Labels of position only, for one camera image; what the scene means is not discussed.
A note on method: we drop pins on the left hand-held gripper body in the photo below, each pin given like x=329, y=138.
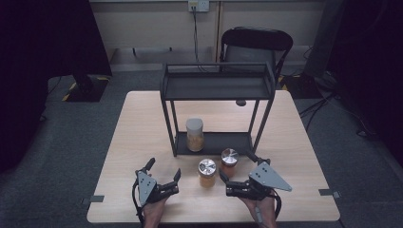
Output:
x=146, y=188

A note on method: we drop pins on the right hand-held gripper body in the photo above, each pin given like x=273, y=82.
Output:
x=266, y=177

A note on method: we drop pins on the small jar with silver lid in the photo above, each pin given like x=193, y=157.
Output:
x=207, y=172

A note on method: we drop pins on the dark orange jar silver lid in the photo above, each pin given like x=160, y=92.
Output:
x=229, y=157

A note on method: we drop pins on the tall jar with white lid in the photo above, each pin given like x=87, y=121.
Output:
x=194, y=134

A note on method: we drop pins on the black metal shelf rack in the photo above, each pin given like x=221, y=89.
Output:
x=215, y=87

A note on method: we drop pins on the person's left hand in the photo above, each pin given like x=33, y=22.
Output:
x=153, y=215

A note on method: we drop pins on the person's right hand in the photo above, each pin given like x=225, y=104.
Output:
x=266, y=212

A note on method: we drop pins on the grey tape strip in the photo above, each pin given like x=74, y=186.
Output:
x=95, y=199
x=328, y=192

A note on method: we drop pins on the small dark round object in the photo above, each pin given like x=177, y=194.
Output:
x=240, y=103

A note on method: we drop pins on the black floor plate yellow tape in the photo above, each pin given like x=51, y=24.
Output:
x=301, y=87

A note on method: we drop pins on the black stand base yellow tape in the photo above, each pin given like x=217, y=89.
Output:
x=87, y=90

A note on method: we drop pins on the black folding chair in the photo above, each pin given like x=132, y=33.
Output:
x=256, y=39

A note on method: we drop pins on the grey upright panel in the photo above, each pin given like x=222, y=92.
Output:
x=326, y=38

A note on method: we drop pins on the dark curtain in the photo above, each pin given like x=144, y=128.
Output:
x=38, y=63
x=374, y=63

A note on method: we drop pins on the white wall power outlet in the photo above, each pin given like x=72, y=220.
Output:
x=198, y=5

